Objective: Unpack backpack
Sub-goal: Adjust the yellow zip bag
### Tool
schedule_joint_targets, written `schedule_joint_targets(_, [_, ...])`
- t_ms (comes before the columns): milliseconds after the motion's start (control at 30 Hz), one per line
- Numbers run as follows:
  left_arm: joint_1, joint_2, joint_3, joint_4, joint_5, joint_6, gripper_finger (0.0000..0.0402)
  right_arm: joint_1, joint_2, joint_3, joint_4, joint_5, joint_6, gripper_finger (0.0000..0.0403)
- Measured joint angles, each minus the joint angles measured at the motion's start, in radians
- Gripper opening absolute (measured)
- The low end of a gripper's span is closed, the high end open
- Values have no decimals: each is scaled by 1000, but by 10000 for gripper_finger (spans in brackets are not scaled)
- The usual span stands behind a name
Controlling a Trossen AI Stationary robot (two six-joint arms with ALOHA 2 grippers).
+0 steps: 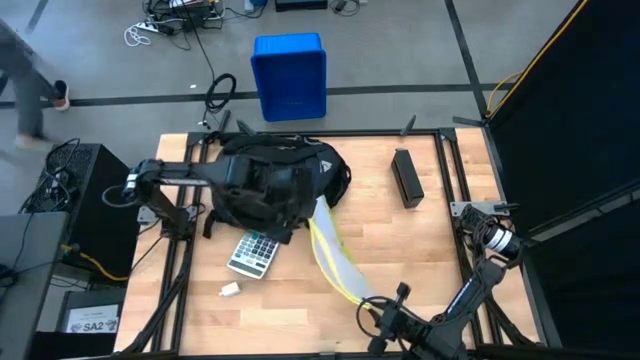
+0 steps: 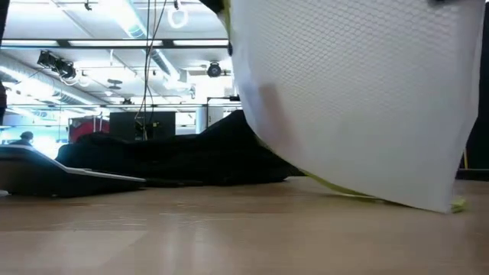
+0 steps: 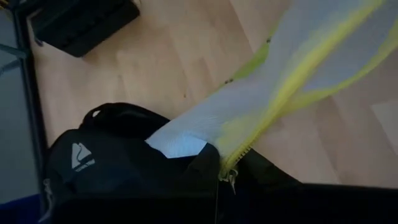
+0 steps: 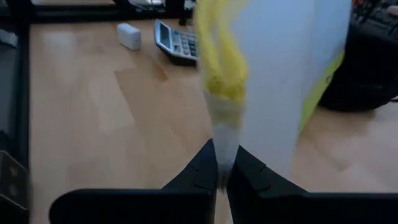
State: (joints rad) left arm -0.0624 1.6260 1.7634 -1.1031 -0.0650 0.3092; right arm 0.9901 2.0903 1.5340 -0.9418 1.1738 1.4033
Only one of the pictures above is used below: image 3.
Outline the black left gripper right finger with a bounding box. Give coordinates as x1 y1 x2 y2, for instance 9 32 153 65
234 148 312 200

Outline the black backpack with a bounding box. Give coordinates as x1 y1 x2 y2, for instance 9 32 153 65
39 101 224 224

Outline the black aluminium table frame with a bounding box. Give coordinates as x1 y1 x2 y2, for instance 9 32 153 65
9 0 50 215

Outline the blue plastic bin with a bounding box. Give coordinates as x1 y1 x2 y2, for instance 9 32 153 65
0 193 43 224

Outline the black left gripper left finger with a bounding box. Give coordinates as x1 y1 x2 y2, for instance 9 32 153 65
146 143 222 200

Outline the black weekly pill organizer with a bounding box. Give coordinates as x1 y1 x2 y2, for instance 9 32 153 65
29 0 141 58

